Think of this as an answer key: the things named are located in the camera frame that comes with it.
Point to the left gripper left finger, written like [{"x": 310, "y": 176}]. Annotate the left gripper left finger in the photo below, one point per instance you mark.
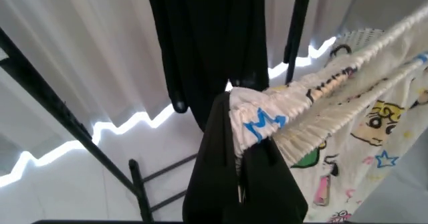
[{"x": 210, "y": 190}]

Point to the white laundry basket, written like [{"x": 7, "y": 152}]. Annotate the white laundry basket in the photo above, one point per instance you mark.
[{"x": 361, "y": 36}]

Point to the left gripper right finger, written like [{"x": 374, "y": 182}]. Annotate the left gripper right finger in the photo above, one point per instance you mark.
[{"x": 274, "y": 197}]

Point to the black clothes rack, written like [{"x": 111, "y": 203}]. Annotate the black clothes rack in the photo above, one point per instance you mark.
[{"x": 50, "y": 100}]

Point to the black garment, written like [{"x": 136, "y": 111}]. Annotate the black garment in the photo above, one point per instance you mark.
[{"x": 207, "y": 50}]

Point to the cream printed garment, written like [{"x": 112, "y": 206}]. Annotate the cream printed garment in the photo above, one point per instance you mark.
[{"x": 368, "y": 117}]

